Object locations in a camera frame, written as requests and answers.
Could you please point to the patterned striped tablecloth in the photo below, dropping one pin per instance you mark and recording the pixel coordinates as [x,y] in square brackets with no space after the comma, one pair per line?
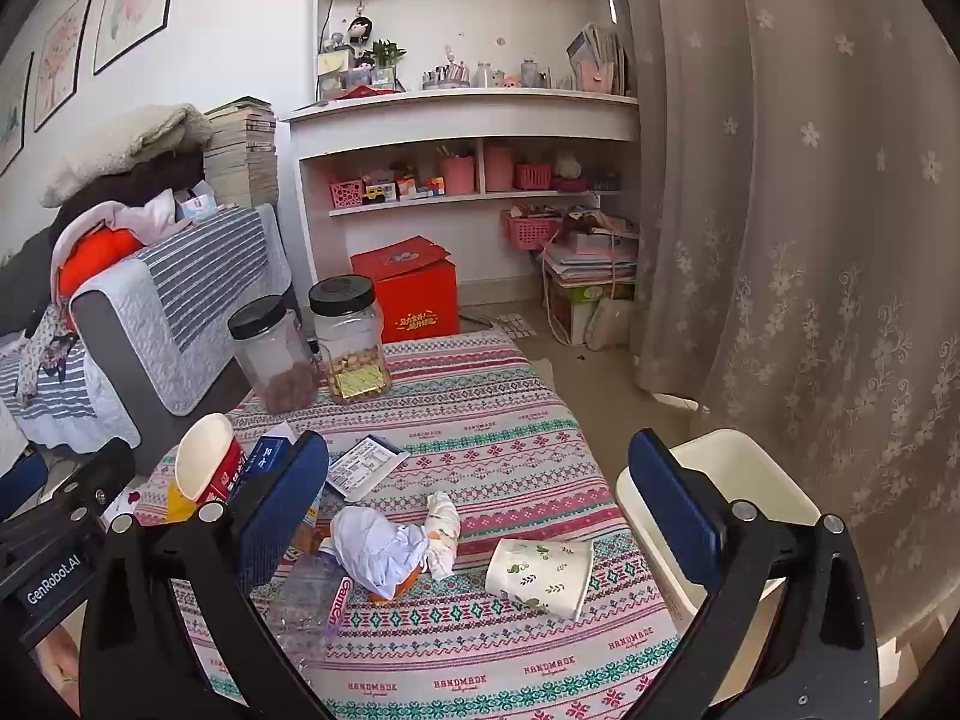
[487,450]

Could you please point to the beige fluffy blanket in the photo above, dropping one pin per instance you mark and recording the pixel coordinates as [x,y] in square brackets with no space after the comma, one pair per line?
[127,146]

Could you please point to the red cardboard box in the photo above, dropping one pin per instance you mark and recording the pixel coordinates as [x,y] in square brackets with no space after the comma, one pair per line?
[412,300]

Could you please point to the dark brown blanket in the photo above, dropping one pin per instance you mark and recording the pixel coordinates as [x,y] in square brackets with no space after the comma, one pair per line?
[142,180]

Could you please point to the grey sofa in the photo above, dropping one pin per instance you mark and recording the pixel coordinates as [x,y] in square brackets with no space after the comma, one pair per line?
[127,345]

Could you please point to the medium framed picture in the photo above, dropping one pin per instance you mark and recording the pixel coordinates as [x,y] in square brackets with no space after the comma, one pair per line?
[64,60]

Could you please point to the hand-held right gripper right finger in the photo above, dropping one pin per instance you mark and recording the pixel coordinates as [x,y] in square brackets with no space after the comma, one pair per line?
[675,510]

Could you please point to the stack of papers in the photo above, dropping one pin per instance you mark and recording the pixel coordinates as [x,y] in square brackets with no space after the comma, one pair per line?
[589,262]

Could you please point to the beige floral curtain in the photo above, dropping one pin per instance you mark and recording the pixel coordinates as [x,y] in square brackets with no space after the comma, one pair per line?
[787,202]

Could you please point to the yellow wrapper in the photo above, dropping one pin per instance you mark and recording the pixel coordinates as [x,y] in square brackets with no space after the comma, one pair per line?
[178,506]

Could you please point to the dark haired doll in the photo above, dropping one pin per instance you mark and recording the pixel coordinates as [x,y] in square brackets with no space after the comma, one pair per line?
[360,34]

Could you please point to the tall stack of books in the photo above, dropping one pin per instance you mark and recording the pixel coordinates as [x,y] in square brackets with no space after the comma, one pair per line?
[244,157]

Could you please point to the large pink basket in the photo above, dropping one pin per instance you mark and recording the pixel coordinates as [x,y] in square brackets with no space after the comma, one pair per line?
[532,231]

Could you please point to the floral tissue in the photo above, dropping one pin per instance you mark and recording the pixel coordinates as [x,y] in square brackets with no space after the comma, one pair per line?
[442,532]

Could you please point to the clear jar with brown nuts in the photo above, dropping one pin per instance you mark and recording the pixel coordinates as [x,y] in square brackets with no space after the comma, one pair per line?
[274,360]

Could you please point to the white trash bin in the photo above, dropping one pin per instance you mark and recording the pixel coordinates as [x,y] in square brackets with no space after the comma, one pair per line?
[750,465]

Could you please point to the large framed picture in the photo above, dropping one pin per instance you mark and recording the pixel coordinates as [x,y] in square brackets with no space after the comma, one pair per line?
[139,0]

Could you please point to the upright pastel books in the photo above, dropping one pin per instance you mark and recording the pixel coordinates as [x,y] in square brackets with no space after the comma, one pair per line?
[596,60]

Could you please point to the clear jar with yellow label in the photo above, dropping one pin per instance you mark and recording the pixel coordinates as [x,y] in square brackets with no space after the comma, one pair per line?
[349,345]

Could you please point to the orange cloth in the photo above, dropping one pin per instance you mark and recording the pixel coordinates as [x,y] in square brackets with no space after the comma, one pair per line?
[94,255]

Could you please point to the blue packet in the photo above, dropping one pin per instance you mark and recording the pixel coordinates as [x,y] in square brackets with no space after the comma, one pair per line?
[266,454]

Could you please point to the floral paper cup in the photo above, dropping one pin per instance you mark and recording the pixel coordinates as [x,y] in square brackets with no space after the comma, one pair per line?
[540,574]

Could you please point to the pink white garment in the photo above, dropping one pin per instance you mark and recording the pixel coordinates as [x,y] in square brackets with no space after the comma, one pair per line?
[146,217]

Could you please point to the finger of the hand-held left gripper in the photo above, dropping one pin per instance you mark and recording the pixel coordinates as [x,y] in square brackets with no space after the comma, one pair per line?
[16,484]
[94,480]

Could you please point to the striped quilted seat cover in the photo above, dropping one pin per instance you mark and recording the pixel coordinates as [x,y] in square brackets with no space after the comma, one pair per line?
[67,405]

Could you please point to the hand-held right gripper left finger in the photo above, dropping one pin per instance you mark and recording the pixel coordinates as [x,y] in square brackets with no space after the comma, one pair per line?
[281,510]

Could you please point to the beige bag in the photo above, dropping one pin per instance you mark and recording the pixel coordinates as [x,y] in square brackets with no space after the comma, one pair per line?
[607,326]

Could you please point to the pink pen cup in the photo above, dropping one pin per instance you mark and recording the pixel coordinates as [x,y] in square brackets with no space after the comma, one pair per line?
[456,174]

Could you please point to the pink lattice basket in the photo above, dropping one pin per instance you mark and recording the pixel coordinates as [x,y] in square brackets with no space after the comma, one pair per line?
[347,195]

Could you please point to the person's left hand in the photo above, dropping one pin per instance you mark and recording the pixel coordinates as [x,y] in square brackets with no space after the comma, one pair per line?
[58,667]

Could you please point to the striped quilted armrest cover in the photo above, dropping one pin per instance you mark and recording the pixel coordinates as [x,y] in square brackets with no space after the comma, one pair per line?
[195,277]

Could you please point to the white green box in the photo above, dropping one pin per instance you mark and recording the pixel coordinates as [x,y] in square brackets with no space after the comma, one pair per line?
[577,307]

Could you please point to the white bookshelf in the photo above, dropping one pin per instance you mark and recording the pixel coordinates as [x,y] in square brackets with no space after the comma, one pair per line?
[465,116]

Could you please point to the small potted plant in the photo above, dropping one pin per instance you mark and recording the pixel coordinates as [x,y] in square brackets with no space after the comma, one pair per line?
[386,60]

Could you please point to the narrow framed picture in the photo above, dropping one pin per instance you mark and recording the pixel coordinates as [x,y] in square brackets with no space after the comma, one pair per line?
[11,120]

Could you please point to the floral patterned cloth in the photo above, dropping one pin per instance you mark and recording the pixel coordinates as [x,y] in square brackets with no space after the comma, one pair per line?
[45,349]

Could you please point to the white printed packet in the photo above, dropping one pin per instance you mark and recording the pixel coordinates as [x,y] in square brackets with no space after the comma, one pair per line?
[364,465]

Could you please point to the clear plastic bottle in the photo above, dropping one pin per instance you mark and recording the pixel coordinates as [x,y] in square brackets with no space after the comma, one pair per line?
[300,604]

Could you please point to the pink slotted basket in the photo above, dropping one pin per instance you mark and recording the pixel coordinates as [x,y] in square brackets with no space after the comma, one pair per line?
[532,176]

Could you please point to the red paper cup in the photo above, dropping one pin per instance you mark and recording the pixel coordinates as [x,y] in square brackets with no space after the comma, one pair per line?
[202,457]

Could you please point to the yellow toy truck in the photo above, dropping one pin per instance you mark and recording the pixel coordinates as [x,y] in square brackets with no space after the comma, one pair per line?
[379,193]

